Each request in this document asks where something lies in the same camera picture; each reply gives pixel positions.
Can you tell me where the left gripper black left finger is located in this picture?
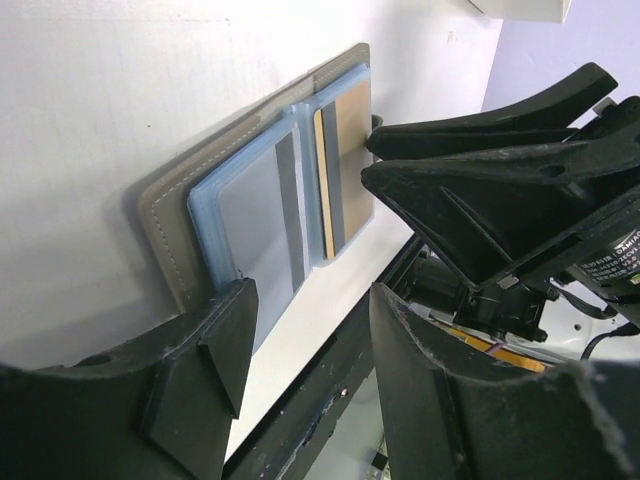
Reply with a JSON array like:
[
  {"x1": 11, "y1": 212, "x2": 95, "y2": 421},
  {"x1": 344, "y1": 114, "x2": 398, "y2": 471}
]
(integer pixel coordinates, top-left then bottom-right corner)
[{"x1": 1, "y1": 278, "x2": 258, "y2": 479}]

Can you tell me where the white magnetic stripe card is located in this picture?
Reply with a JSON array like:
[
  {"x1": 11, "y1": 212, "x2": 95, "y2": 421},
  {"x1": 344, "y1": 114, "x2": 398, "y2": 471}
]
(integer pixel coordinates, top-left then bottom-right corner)
[{"x1": 217, "y1": 132, "x2": 307, "y2": 296}]

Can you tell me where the gold VIP card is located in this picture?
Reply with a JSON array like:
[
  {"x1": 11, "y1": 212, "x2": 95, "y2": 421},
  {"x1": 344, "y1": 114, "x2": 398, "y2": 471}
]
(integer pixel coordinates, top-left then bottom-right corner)
[{"x1": 312, "y1": 79, "x2": 374, "y2": 259}]

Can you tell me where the grey blue card holder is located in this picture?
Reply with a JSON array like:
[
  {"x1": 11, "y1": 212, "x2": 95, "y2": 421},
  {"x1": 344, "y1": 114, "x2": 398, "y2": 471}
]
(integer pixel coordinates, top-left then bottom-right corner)
[{"x1": 122, "y1": 42, "x2": 384, "y2": 316}]

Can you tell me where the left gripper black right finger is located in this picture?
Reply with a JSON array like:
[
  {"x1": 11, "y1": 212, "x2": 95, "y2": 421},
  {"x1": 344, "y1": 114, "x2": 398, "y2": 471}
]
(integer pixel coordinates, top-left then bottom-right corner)
[{"x1": 369, "y1": 284, "x2": 639, "y2": 479}]

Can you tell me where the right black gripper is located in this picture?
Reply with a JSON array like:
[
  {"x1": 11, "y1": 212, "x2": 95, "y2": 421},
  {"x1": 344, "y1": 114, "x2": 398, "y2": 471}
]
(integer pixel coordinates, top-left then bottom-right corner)
[{"x1": 361, "y1": 62, "x2": 639, "y2": 324}]

